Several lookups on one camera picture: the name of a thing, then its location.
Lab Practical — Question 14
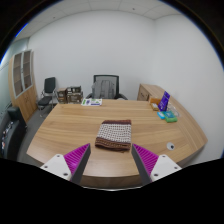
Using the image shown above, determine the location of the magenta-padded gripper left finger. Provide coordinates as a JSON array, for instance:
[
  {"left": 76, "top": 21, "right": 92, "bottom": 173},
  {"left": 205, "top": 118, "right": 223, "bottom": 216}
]
[{"left": 39, "top": 143, "right": 92, "bottom": 185}]

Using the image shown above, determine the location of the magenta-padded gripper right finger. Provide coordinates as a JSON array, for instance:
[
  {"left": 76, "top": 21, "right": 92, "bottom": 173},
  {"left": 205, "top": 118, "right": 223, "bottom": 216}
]
[{"left": 131, "top": 143, "right": 183, "bottom": 185}]

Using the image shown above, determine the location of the brown white patterned towel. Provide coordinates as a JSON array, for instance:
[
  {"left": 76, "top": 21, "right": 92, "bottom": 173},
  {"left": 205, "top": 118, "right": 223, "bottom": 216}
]
[{"left": 94, "top": 119, "right": 133, "bottom": 153}]

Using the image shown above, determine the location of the green box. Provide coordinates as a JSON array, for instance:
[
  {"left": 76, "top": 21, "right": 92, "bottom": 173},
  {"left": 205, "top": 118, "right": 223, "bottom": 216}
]
[{"left": 163, "top": 110, "right": 179, "bottom": 124}]

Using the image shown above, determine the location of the black leather sofa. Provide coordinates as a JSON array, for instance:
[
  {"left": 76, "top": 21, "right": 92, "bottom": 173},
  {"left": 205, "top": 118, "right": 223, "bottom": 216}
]
[{"left": 0, "top": 106, "right": 28, "bottom": 162}]

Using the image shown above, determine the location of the purple box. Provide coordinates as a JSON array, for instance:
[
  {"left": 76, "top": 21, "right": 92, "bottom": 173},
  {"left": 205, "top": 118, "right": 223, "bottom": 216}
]
[{"left": 157, "top": 91, "right": 171, "bottom": 112}]

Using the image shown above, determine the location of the orange box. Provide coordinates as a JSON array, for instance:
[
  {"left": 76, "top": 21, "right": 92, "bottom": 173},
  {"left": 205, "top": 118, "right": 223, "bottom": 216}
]
[{"left": 148, "top": 96, "right": 163, "bottom": 106}]

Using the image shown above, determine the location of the small dark brown box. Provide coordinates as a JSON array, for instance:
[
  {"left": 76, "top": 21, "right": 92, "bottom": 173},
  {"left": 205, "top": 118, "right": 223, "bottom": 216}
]
[{"left": 56, "top": 87, "right": 69, "bottom": 104}]

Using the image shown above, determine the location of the white printed leaflet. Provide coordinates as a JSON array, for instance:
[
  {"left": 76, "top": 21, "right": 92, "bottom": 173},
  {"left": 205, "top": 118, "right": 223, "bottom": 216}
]
[{"left": 80, "top": 97, "right": 103, "bottom": 107}]

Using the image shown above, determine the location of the large dark brown box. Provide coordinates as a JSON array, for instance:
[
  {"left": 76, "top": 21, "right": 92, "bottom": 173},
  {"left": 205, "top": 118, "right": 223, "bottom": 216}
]
[{"left": 65, "top": 85, "right": 84, "bottom": 104}]

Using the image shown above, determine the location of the wooden cabinet with glass doors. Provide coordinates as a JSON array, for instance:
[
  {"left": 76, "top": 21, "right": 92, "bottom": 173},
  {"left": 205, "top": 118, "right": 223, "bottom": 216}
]
[{"left": 8, "top": 49, "right": 38, "bottom": 114}]

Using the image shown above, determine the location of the low wooden side cabinet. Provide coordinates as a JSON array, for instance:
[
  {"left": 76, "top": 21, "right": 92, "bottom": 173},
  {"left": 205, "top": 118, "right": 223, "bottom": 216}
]
[{"left": 136, "top": 83, "right": 166, "bottom": 102}]

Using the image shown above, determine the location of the black visitor chair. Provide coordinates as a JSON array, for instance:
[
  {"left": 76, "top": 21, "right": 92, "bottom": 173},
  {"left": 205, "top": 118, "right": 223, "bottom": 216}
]
[{"left": 37, "top": 76, "right": 58, "bottom": 118}]

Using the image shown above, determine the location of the grey backpack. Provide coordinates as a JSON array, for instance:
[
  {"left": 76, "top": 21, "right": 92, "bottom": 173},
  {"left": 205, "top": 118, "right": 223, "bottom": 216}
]
[{"left": 91, "top": 80, "right": 116, "bottom": 100}]

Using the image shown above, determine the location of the black mesh office chair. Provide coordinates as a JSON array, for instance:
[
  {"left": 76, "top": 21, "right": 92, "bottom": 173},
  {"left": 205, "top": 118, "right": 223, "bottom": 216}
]
[{"left": 85, "top": 74, "right": 129, "bottom": 101}]

